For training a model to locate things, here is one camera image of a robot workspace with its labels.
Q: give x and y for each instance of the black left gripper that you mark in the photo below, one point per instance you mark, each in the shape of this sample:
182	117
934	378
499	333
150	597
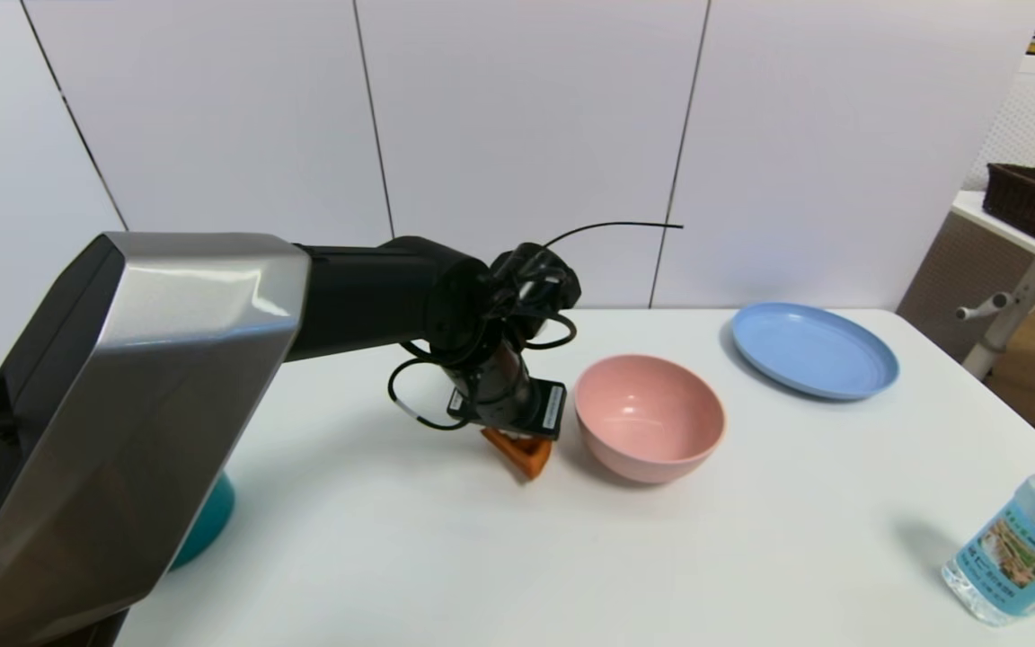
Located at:
517	409

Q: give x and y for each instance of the triangle bread with fruit topping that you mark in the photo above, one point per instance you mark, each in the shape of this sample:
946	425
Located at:
526	460

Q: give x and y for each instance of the black and silver left robot arm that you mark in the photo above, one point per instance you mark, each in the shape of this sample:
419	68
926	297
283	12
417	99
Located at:
149	386

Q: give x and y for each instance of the pink bowl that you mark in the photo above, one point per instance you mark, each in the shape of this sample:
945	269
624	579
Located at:
648	422

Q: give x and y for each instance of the blue plate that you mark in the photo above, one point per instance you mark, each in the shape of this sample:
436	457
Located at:
812	350

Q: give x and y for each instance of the clear water bottle blue label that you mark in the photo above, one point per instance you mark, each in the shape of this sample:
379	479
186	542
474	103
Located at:
1021	548

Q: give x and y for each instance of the white side table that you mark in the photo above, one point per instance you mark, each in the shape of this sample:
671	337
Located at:
1016	305

